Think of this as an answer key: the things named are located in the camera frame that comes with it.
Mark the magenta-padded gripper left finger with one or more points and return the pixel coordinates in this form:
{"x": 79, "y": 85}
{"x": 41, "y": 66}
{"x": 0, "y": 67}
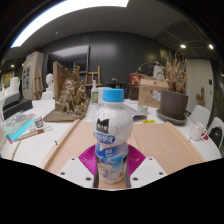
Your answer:
{"x": 75, "y": 171}

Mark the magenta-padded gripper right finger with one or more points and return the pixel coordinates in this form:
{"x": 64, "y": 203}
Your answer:
{"x": 148, "y": 171}

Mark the white blue-capped drink bottle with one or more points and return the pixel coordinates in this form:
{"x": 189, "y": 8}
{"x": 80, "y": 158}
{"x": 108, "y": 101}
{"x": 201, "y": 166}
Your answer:
{"x": 111, "y": 126}

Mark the beige wooden board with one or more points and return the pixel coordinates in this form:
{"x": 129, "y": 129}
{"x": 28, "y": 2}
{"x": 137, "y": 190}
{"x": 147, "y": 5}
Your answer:
{"x": 160, "y": 143}

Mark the small yellow tag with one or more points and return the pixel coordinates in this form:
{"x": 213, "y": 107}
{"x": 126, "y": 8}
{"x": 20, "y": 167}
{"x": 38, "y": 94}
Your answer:
{"x": 149, "y": 121}

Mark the grey round plant saucer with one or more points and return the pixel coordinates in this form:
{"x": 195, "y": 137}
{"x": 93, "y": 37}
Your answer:
{"x": 176, "y": 122}

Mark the wooden paint brush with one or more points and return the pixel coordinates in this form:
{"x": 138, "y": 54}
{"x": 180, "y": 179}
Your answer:
{"x": 31, "y": 134}

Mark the small jar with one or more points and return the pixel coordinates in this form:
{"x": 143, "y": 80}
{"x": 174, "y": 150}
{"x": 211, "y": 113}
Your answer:
{"x": 39, "y": 122}

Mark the white mug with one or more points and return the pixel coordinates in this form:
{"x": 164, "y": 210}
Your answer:
{"x": 196, "y": 130}

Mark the open magazine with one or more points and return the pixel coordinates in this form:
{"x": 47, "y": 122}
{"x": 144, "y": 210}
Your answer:
{"x": 131, "y": 108}

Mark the flat round red coaster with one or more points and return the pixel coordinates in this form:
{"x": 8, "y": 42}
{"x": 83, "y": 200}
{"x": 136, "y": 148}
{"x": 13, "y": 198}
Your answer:
{"x": 205, "y": 136}

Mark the grey pot with dried plant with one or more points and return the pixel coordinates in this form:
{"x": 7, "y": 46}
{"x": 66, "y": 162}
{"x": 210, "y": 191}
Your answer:
{"x": 173, "y": 105}

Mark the colourful book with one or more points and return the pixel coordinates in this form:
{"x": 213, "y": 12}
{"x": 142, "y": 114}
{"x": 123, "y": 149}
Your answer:
{"x": 18, "y": 125}

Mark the golden brown relief sculpture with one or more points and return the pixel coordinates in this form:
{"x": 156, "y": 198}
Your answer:
{"x": 70, "y": 96}

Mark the white plastic chair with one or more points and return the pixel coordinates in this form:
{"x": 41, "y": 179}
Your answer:
{"x": 199, "y": 115}
{"x": 213, "y": 121}

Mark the clear spray bottle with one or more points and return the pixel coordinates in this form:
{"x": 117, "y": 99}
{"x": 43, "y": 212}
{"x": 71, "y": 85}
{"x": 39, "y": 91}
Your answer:
{"x": 94, "y": 95}

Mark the brown cardboard box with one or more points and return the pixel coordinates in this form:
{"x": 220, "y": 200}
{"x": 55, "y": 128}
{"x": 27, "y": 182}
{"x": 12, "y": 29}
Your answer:
{"x": 148, "y": 91}

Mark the black box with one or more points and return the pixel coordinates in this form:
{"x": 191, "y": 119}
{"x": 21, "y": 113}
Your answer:
{"x": 16, "y": 106}

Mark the wooden carved figure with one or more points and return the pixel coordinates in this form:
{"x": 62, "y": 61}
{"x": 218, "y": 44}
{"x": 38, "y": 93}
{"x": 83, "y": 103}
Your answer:
{"x": 200, "y": 97}

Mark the red box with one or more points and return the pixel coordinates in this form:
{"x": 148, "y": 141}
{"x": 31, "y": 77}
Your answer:
{"x": 135, "y": 79}

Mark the white plaster head bust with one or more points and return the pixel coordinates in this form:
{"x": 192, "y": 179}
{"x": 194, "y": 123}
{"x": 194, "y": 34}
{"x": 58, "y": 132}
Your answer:
{"x": 49, "y": 81}

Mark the white cabinet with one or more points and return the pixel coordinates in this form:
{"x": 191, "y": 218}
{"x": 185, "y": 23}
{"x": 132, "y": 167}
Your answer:
{"x": 31, "y": 73}

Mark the round recessed ceiling light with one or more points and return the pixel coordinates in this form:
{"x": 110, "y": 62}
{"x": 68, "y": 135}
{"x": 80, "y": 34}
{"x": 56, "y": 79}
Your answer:
{"x": 183, "y": 46}
{"x": 210, "y": 46}

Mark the large bright ceiling light panel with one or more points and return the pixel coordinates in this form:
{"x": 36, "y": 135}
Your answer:
{"x": 73, "y": 6}

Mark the black wall screen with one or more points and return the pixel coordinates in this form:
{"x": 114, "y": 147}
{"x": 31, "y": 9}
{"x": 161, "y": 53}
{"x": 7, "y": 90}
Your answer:
{"x": 68, "y": 58}

